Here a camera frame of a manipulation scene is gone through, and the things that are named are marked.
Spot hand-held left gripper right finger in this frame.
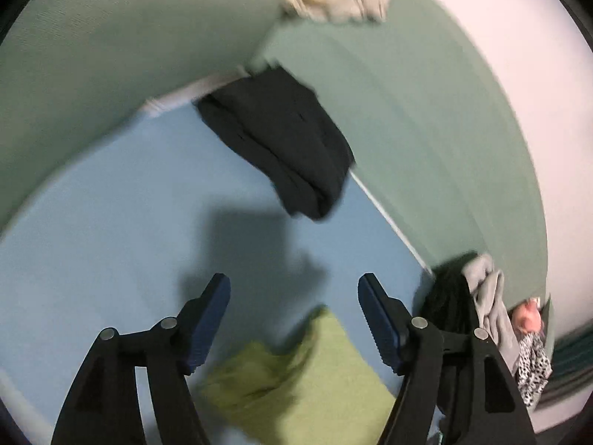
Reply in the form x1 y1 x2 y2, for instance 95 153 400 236
358 273 538 445

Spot teal curtain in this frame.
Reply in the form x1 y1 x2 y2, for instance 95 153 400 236
540 327 585 402

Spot black garment pile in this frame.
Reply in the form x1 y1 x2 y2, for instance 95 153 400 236
419 253 485 420

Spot leopard print cloth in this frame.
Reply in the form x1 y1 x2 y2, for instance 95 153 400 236
515 331 553 409

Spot pink plush toy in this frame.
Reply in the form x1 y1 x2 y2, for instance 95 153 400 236
512 299 544 334

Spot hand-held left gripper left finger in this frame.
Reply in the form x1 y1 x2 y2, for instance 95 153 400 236
50 273 231 445

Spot green cloth garment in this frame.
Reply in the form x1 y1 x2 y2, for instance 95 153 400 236
197 306 400 445

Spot folded black garment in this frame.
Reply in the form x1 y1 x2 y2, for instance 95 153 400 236
195 66 357 222

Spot grey sweatshirt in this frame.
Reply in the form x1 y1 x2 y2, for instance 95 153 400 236
463 254 522 372

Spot green upholstered backrest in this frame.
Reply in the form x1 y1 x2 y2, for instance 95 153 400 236
0 0 556 362

